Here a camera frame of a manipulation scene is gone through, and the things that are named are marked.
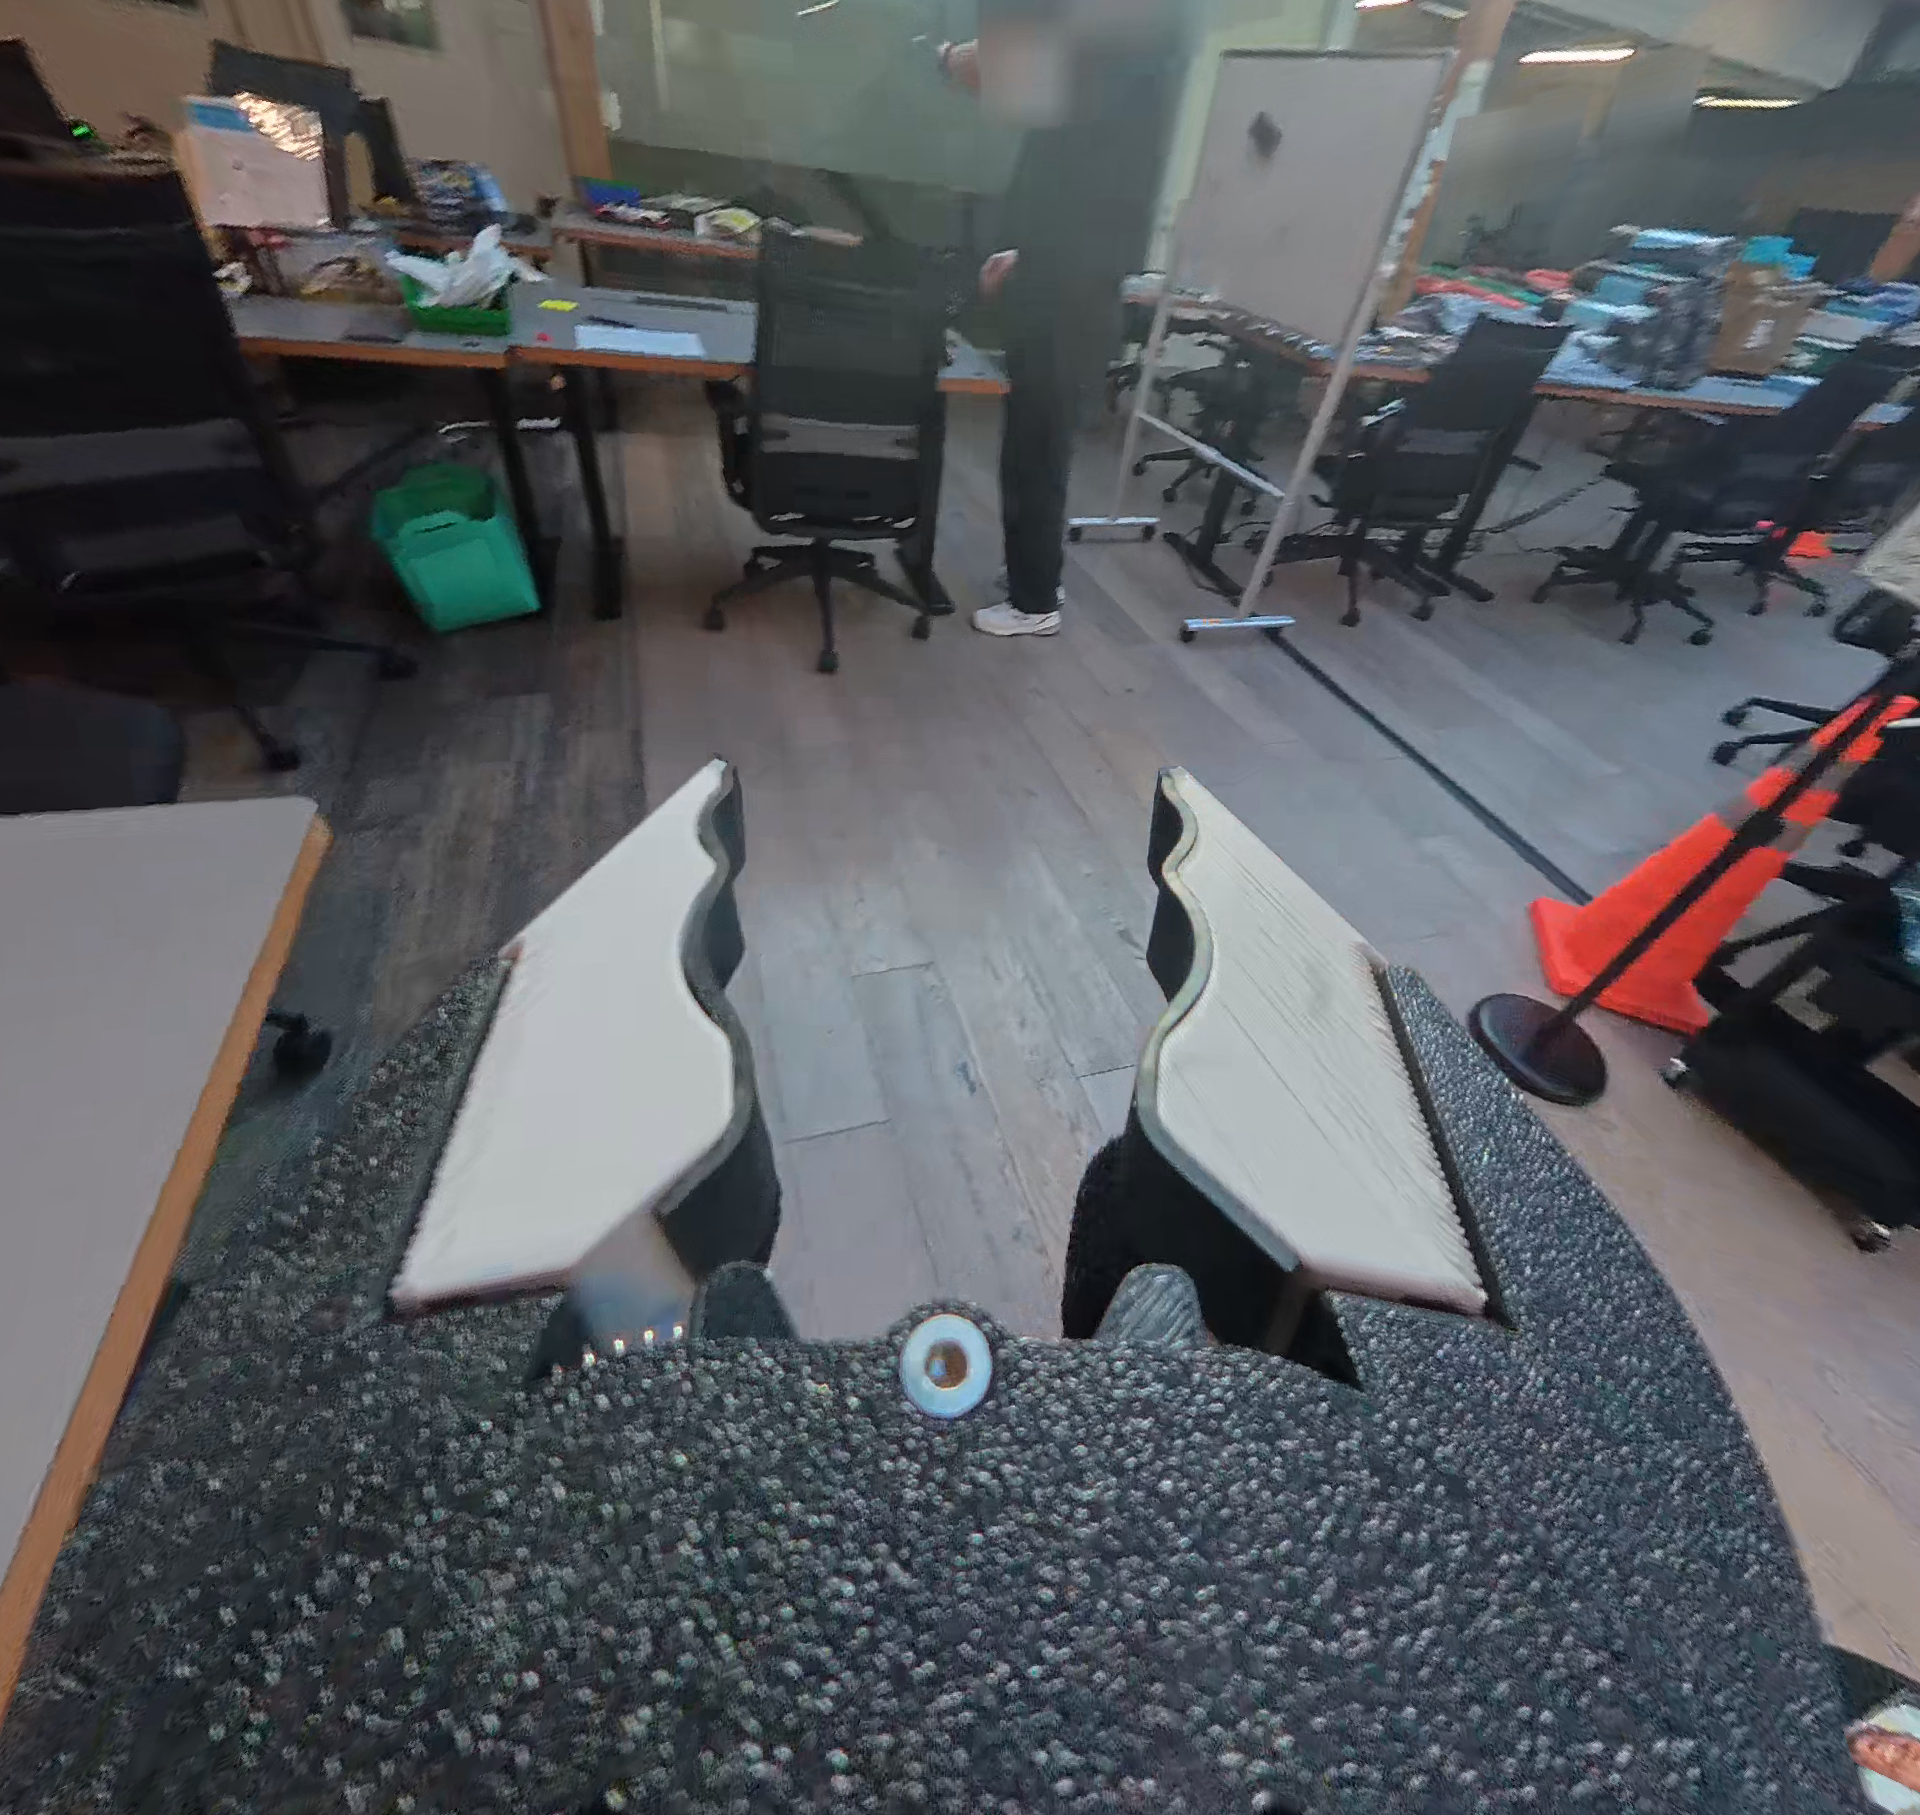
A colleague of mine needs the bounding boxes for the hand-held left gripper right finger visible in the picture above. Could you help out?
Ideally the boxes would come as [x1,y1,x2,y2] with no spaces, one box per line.
[1063,766,1505,1355]

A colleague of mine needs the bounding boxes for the black pole stand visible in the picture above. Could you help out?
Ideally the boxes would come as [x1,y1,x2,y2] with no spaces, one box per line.
[1470,652,1920,1109]

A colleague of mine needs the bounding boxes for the grey office table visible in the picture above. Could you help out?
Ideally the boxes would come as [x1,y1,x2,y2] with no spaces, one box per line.
[507,283,1011,623]
[225,288,560,622]

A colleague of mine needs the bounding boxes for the white rolling whiteboard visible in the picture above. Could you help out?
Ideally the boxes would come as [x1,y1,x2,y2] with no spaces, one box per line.
[1069,46,1464,645]

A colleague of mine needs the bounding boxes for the green basket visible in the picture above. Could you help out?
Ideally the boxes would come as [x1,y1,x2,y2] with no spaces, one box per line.
[397,277,514,339]

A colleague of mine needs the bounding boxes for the orange traffic cone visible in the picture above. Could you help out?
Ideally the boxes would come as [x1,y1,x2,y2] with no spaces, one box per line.
[1532,697,1920,1038]

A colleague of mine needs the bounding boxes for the black office chair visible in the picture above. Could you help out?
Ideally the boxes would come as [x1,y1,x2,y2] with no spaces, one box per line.
[1534,346,1908,646]
[1291,312,1569,630]
[0,162,423,774]
[704,221,962,673]

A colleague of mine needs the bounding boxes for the green plastic bin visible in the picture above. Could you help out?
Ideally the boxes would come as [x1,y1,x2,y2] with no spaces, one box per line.
[370,462,542,636]

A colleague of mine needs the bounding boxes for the white plastic bag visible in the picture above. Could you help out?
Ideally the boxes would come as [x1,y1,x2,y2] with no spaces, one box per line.
[386,225,547,309]

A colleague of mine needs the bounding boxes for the grey desk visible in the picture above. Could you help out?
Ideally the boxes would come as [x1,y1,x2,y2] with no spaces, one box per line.
[0,794,335,1698]

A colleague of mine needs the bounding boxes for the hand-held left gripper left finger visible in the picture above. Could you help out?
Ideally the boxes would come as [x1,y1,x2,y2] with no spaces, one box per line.
[390,757,785,1349]

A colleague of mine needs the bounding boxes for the black utility cart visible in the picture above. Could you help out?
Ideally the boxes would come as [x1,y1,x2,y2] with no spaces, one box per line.
[1664,736,1920,1255]

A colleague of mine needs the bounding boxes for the long cluttered table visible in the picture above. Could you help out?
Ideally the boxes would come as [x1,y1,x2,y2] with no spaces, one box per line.
[1125,269,1920,435]

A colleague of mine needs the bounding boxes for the cardboard box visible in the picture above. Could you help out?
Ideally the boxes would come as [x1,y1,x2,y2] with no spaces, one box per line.
[1711,261,1824,377]

